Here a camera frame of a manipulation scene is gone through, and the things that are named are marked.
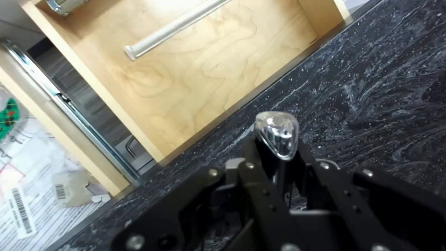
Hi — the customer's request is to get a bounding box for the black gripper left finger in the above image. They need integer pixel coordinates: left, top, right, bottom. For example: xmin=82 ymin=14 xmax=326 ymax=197
xmin=225 ymin=140 xmax=303 ymax=251

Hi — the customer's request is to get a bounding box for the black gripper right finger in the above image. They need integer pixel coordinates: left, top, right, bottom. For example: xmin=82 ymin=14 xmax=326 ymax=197
xmin=297 ymin=144 xmax=415 ymax=251

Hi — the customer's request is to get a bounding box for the white rod in drawer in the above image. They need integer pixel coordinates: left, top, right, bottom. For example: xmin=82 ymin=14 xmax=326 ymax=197
xmin=123 ymin=0 xmax=230 ymax=62

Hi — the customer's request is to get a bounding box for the clear plastic bag of papers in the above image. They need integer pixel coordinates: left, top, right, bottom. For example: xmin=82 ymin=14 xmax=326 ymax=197
xmin=0 ymin=87 xmax=110 ymax=251

